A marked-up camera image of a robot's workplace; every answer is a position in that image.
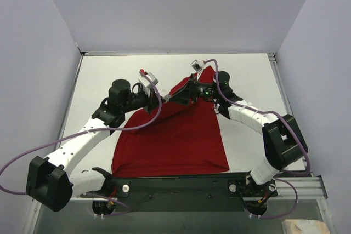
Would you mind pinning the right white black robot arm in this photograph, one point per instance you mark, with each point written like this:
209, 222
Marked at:
283, 142

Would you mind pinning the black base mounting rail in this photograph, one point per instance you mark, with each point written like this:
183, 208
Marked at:
228, 192

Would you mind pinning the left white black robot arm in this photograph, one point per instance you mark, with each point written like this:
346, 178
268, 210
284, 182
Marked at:
51, 180

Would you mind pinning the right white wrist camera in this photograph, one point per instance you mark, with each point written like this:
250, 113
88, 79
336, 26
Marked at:
198, 67

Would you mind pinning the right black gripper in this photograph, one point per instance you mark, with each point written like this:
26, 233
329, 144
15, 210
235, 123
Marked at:
192, 90

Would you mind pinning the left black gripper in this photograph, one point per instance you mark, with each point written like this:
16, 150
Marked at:
151, 103

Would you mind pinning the aluminium frame rail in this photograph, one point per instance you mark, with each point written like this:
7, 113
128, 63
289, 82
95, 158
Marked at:
305, 187

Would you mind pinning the red cloth garment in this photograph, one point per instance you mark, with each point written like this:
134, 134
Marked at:
183, 140

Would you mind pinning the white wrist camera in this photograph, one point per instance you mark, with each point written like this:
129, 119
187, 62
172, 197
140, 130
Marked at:
198, 67
147, 80

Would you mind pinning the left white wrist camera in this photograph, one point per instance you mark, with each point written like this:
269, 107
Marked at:
147, 80

